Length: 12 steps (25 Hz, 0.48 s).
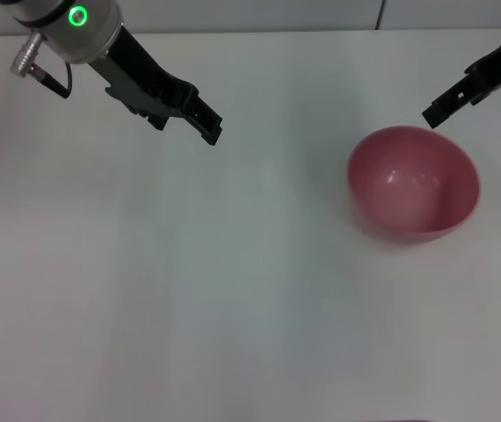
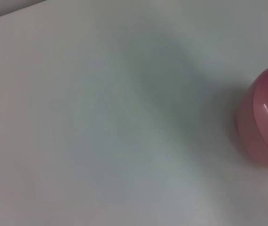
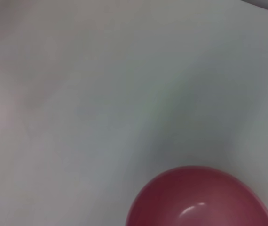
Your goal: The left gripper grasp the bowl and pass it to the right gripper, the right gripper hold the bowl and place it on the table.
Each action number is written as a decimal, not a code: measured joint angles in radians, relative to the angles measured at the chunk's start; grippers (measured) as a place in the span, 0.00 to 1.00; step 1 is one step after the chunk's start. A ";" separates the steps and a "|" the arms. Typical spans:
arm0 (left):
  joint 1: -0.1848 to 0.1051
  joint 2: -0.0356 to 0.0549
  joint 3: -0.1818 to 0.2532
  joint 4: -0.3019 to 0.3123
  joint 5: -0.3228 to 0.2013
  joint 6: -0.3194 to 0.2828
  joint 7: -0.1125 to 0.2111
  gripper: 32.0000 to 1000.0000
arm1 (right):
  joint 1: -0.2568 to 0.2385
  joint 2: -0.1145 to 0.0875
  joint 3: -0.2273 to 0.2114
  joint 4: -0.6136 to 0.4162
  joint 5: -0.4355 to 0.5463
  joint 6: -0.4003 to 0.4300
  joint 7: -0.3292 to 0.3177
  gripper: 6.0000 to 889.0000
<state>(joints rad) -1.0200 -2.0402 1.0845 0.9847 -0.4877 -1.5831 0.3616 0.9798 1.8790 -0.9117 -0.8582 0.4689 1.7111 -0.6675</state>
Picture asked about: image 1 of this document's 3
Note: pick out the pink plastic bowl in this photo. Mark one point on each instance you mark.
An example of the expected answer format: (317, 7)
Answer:
(408, 206)

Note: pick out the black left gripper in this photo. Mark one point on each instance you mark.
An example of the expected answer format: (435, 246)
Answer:
(145, 88)

